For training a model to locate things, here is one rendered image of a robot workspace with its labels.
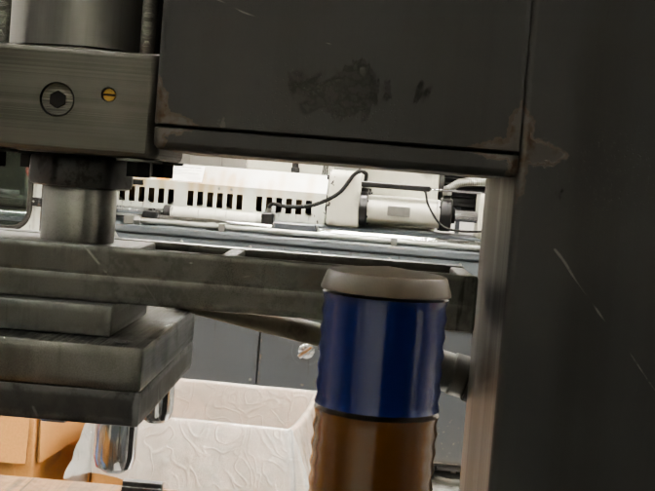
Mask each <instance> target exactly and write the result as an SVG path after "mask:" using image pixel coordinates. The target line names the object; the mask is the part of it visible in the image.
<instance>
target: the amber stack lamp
mask: <svg viewBox="0 0 655 491"><path fill-rule="evenodd" d="M314 409H315V416H314V419H313V422H312V425H313V431H314V433H313V436H312V438H311V446H312V453H311V456H310V458H309V461H310V467H311V470H310V472H309V475H308V482H309V489H308V491H433V485H432V477H433V474H434V471H435V470H434V464H433V461H434V458H435V455H436V448H435V441H436V438H437V435H438V433H437V427H436V425H437V422H438V419H439V414H438V413H437V414H435V415H432V416H427V417H417V418H389V417H375V416H366V415H359V414H352V413H347V412H342V411H337V410H333V409H329V408H326V407H323V406H321V405H319V404H318V403H316V402H315V403H314Z"/></svg>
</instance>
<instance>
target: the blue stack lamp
mask: <svg viewBox="0 0 655 491"><path fill-rule="evenodd" d="M323 292H324V298H325V300H324V303H323V306H322V313H323V319H322V322H321V325H320V329H321V334H322V337H321V340H320V343H319V350H320V356H319V359H318V362H317V365H318V371H319V373H318V376H317V379H316V386H317V392H316V395H315V398H314V401H315V402H316V403H318V404H319V405H321V406H323V407H326V408H329V409H333V410H337V411H342V412H347V413H352V414H359V415H366V416H375V417H389V418H417V417H427V416H432V415H435V414H437V413H439V412H440V409H439V403H438V401H439V398H440V395H441V387H440V382H441V379H442V376H443V371H442V362H443V357H444V354H443V343H444V340H445V333H444V327H445V324H446V321H447V316H446V307H447V304H448V299H445V300H405V299H391V298H380V297H370V296H362V295H354V294H347V293H341V292H336V291H331V290H327V289H323Z"/></svg>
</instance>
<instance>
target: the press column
mask: <svg viewBox="0 0 655 491"><path fill-rule="evenodd" d="M514 155H518V156H519V166H518V172H517V174H516V176H513V177H499V178H487V179H486V181H485V192H484V203H483V215H482V236H481V247H480V259H479V269H478V292H477V303H476V314H475V325H474V331H473V337H472V349H471V359H470V371H469V382H468V393H467V404H466V415H465V427H464V437H463V449H462V460H461V472H460V482H459V491H655V0H533V5H532V16H531V26H530V38H529V49H528V60H527V71H526V82H525V93H524V104H523V115H522V126H521V137H520V152H519V153H516V154H514Z"/></svg>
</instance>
